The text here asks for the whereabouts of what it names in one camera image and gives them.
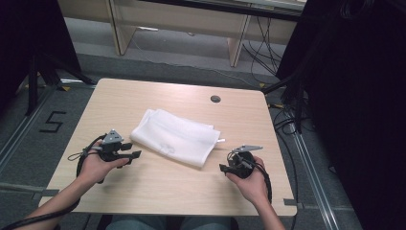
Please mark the white mesh laundry bag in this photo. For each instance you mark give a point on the white mesh laundry bag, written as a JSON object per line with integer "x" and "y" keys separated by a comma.
{"x": 175, "y": 139}

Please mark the black metal stand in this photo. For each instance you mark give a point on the black metal stand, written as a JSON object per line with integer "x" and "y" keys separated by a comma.
{"x": 295, "y": 92}
{"x": 33, "y": 89}

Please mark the person's right hand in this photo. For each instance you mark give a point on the person's right hand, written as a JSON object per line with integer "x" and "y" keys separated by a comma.
{"x": 255, "y": 187}

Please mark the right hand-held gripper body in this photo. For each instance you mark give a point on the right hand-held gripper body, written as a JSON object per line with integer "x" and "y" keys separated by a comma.
{"x": 244, "y": 164}

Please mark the person's legs in jeans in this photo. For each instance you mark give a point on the person's legs in jeans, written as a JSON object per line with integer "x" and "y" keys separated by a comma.
{"x": 159, "y": 223}

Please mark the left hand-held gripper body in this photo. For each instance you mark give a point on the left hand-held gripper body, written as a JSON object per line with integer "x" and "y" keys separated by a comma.
{"x": 110, "y": 148}

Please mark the person's left hand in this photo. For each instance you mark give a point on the person's left hand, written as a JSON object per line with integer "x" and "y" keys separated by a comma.
{"x": 94, "y": 167}

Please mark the metal floor rail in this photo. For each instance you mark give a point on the metal floor rail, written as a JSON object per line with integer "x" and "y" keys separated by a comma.
{"x": 22, "y": 127}
{"x": 19, "y": 187}
{"x": 314, "y": 179}

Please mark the light wooden desk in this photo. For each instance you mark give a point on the light wooden desk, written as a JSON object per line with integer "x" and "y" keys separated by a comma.
{"x": 178, "y": 22}

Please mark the black curtain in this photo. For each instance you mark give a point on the black curtain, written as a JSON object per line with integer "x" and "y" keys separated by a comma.
{"x": 357, "y": 111}
{"x": 28, "y": 41}

